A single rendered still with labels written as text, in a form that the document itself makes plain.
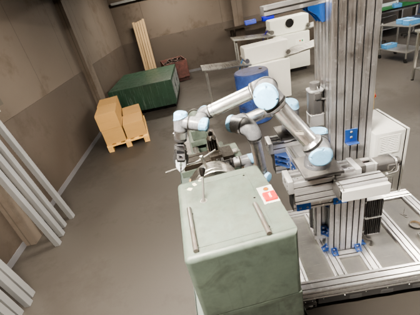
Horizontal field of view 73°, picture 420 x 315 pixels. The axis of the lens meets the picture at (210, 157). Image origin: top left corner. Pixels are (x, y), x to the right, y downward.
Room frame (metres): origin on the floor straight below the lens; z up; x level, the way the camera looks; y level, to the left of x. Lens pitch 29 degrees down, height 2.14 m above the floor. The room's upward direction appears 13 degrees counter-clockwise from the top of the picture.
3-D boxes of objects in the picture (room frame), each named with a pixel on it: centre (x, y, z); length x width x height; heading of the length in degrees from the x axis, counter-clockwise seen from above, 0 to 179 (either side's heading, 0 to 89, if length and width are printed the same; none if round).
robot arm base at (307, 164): (1.37, -0.61, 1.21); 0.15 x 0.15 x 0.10
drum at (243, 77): (4.86, -1.01, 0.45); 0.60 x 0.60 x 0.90
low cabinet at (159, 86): (7.52, 1.16, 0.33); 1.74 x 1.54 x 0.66; 176
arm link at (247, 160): (1.73, -0.25, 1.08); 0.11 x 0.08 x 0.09; 91
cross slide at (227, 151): (2.12, 0.02, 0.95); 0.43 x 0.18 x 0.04; 92
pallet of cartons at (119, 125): (5.48, 1.50, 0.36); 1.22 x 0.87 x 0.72; 4
